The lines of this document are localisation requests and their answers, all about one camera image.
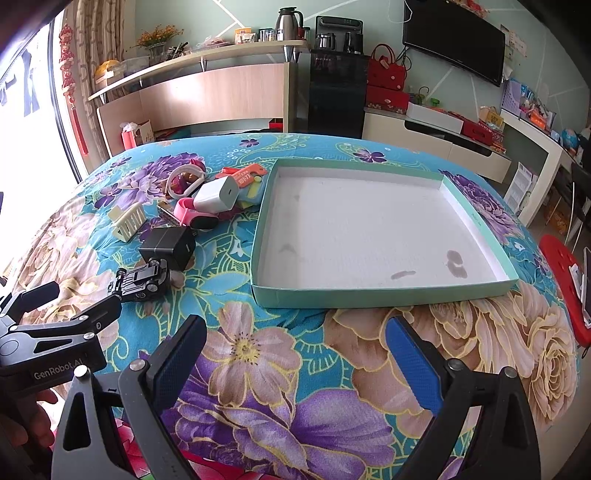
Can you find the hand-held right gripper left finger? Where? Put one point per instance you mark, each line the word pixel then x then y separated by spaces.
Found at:
pixel 178 364

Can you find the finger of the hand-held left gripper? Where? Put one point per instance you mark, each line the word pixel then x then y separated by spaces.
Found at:
pixel 108 305
pixel 44 291

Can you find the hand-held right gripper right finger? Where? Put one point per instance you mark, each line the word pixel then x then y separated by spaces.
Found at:
pixel 411 364

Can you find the black folding phone stand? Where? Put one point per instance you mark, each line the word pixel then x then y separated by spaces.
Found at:
pixel 138 281

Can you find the cream plastic rack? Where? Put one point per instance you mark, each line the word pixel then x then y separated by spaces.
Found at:
pixel 127 226

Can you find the black charger plug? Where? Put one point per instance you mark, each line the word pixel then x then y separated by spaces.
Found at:
pixel 166 247

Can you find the gold patterned lighter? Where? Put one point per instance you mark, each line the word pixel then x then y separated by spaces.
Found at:
pixel 168 214

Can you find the pink smartwatch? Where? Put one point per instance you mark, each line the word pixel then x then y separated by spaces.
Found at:
pixel 189 207

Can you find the green cardboard tray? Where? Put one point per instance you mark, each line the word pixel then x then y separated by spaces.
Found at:
pixel 369 221

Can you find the white charger plug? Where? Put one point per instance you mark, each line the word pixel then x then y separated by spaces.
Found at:
pixel 217 194

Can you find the salmon plastic clip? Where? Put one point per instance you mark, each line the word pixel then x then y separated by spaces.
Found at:
pixel 226 171

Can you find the blue toy with orange label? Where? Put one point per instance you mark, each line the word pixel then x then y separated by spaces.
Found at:
pixel 247 177

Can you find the person's left hand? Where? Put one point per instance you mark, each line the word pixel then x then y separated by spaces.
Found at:
pixel 27 420

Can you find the floral blanket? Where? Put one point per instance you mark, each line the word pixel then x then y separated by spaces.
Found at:
pixel 323 369

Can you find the red paper bag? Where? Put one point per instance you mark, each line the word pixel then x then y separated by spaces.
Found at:
pixel 128 138

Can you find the beige gift bag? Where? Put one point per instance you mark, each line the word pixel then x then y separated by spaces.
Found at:
pixel 145 133

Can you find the red plastic stool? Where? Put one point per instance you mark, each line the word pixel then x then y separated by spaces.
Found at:
pixel 558 258

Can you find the white clip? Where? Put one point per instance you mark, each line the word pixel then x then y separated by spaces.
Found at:
pixel 577 281

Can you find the orange carton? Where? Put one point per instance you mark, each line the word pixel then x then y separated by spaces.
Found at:
pixel 558 217

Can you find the white printed carton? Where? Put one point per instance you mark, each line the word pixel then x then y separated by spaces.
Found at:
pixel 519 184

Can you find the red hanging ornament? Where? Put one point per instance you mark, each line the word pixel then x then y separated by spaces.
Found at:
pixel 68 69

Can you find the wooden partition counter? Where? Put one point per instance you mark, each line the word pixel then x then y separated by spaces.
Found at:
pixel 207 97

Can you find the white television cabinet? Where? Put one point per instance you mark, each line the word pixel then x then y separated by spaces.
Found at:
pixel 397 129

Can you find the clear storage box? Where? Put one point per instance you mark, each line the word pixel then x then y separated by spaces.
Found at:
pixel 136 64

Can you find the red patterned box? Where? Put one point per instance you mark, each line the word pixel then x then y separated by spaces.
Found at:
pixel 480 131

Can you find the white flat box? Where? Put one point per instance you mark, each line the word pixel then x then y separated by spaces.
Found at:
pixel 434 117

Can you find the black chair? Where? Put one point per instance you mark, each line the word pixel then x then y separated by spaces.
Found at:
pixel 577 180

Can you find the white desk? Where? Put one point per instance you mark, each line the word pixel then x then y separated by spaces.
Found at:
pixel 551 157

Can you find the patterned curtain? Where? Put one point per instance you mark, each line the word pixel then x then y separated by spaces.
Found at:
pixel 99 32

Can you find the red gift box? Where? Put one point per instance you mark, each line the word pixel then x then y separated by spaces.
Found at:
pixel 385 98

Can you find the yellow flowers in vase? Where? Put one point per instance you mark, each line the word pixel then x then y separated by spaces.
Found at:
pixel 159 37

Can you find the small globe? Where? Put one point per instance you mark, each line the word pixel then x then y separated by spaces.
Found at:
pixel 570 137

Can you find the black tea bar machine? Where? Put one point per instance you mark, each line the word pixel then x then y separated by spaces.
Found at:
pixel 332 92

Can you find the purple file basket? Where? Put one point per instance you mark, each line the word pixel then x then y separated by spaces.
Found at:
pixel 511 97

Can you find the red handbag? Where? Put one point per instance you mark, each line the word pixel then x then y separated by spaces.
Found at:
pixel 385 74

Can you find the snack box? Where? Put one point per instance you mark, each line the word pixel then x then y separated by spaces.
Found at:
pixel 244 36

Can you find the glass cup set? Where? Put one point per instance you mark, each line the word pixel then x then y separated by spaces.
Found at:
pixel 267 34

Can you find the black television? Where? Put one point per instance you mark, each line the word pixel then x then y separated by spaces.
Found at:
pixel 455 44

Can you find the steel thermos jug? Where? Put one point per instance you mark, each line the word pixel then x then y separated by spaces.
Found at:
pixel 287 25

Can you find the steel kettle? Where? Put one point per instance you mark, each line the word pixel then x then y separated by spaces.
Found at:
pixel 326 41

